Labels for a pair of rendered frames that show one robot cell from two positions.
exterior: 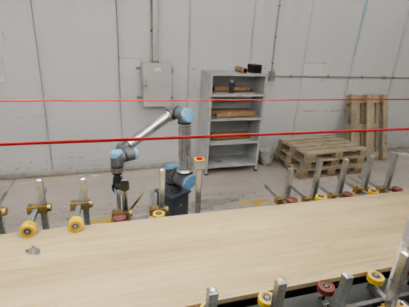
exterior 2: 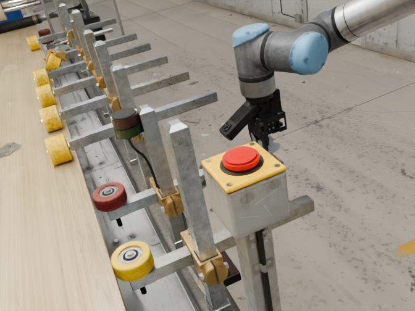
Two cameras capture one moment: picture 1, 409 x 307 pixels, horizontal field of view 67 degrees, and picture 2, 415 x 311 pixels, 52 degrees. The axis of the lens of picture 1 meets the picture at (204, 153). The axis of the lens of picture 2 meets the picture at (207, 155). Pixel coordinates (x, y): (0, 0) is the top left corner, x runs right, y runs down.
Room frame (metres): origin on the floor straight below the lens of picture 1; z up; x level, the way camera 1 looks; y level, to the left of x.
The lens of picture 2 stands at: (1.95, -0.35, 1.47)
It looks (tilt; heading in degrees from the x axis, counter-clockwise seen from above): 31 degrees down; 90
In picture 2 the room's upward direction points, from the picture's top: 11 degrees counter-clockwise
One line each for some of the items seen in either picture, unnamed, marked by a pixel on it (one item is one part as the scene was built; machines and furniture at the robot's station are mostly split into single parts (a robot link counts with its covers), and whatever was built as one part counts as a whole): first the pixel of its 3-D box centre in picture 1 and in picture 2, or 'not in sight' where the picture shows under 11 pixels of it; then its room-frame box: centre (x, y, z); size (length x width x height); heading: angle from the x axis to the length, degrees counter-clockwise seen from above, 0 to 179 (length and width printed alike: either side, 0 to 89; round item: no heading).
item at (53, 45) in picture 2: not in sight; (80, 38); (1.29, 2.49, 0.84); 0.43 x 0.03 x 0.04; 17
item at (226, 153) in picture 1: (230, 122); not in sight; (4.74, -0.38, 0.78); 0.90 x 0.45 x 1.55; 109
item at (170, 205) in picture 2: (122, 214); (165, 195); (1.83, 0.54, 0.85); 0.13 x 0.06 x 0.05; 107
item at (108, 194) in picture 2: (120, 223); (113, 207); (1.69, 0.52, 0.85); 0.08 x 0.08 x 0.11
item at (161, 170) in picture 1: (161, 199); (200, 231); (1.91, 0.28, 0.93); 0.03 x 0.03 x 0.48; 17
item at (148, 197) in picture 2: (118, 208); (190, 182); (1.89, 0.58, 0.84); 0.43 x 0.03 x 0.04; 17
